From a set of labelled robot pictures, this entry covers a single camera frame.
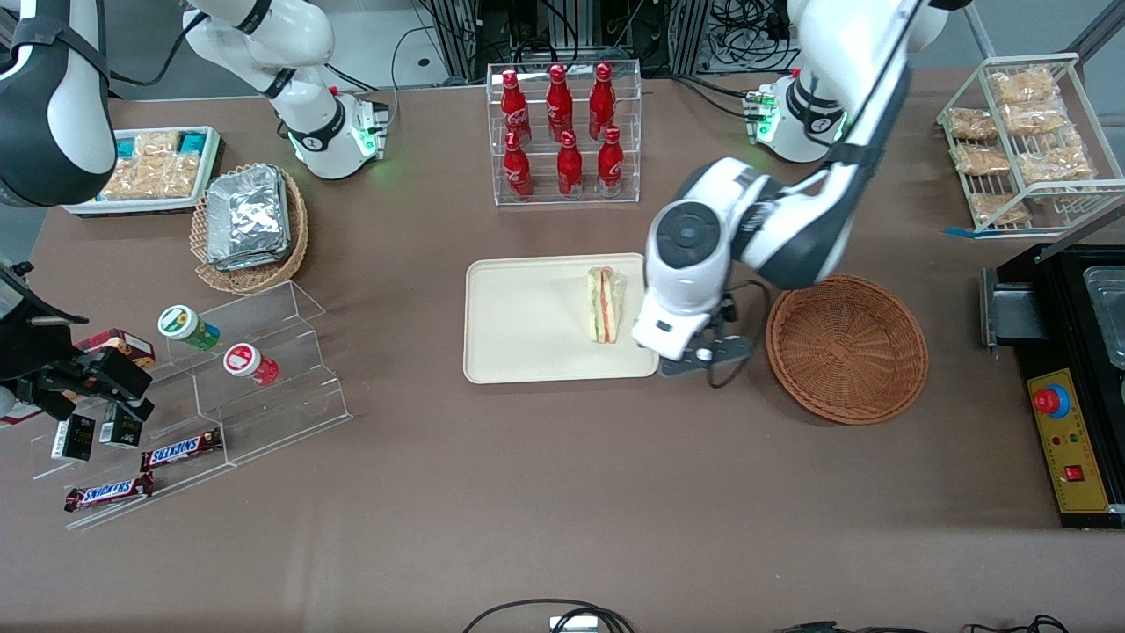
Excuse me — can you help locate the red cola bottle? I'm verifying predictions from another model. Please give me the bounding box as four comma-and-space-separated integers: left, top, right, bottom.
546, 63, 574, 142
500, 69, 533, 146
597, 126, 625, 196
588, 62, 616, 140
502, 132, 534, 201
556, 130, 584, 199

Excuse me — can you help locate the clear acrylic bottle rack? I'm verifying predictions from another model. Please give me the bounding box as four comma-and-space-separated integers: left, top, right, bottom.
487, 60, 642, 207

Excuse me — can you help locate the red snack cup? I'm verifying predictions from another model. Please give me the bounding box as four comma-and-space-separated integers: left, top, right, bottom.
222, 343, 280, 388

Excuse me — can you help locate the green snack cup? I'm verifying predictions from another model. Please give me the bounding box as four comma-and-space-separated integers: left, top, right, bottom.
157, 304, 221, 353

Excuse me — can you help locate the black machine base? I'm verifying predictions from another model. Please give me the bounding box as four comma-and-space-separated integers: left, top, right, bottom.
980, 244, 1125, 529

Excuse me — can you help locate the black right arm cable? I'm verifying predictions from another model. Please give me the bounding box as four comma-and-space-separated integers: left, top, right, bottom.
104, 11, 214, 89

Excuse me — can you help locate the triangular sandwich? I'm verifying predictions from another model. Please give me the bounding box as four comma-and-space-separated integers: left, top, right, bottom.
586, 266, 628, 344

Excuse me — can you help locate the clear cracker snack bag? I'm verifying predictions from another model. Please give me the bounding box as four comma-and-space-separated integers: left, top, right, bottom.
132, 132, 203, 200
99, 155, 157, 201

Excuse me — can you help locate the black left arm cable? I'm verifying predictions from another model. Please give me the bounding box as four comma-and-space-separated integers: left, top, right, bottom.
706, 0, 919, 390

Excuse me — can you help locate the white wire rack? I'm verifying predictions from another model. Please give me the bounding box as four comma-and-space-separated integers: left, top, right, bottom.
936, 53, 1125, 236

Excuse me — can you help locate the black looped floor cable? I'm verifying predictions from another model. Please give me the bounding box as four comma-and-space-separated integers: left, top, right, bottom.
463, 600, 635, 633

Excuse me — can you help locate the clear acrylic stepped stand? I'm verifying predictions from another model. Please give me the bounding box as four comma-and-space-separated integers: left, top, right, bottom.
31, 280, 352, 531

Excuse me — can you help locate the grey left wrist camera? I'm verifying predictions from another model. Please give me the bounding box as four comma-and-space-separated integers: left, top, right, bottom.
657, 337, 757, 379

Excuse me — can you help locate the brown Snickers bar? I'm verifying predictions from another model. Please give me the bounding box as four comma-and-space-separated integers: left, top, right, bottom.
141, 428, 223, 473
63, 473, 155, 513

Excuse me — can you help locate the white snack tray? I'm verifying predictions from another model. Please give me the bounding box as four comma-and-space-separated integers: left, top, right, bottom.
62, 126, 225, 217

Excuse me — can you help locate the yellow control panel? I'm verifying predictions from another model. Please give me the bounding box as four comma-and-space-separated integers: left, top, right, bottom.
1027, 367, 1110, 513

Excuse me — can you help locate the steel pan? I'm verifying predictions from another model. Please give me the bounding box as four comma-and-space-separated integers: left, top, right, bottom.
1083, 264, 1125, 370

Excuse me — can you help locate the bagged fried snack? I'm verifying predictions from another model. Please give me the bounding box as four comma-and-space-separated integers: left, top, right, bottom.
947, 107, 998, 142
954, 143, 1012, 177
1002, 101, 1069, 135
989, 66, 1058, 106
1018, 132, 1095, 186
969, 192, 1031, 226

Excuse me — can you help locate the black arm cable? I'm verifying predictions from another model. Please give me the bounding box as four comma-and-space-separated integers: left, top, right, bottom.
104, 11, 214, 89
706, 0, 919, 390

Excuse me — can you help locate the red brown chocolate box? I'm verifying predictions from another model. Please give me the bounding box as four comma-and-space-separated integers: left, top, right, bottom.
75, 328, 157, 370

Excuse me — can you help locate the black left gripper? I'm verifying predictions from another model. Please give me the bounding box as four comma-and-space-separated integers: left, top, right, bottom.
700, 297, 738, 349

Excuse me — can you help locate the black tangled edge cable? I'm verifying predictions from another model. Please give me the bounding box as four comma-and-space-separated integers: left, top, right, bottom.
773, 614, 1070, 633

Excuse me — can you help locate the beige rectangular tray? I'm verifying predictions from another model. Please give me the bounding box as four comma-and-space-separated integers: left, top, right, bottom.
463, 253, 660, 385

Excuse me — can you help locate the aluminium frame with cables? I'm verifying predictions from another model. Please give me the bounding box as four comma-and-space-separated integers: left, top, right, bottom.
420, 0, 796, 82

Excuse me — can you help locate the light wicker basket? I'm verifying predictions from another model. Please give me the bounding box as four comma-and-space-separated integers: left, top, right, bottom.
190, 163, 310, 295

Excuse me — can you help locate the black base power cable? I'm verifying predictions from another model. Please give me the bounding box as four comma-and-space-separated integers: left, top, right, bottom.
672, 74, 758, 120

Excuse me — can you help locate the round brown wicker basket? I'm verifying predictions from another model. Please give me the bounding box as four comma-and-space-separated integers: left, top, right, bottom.
765, 273, 929, 426

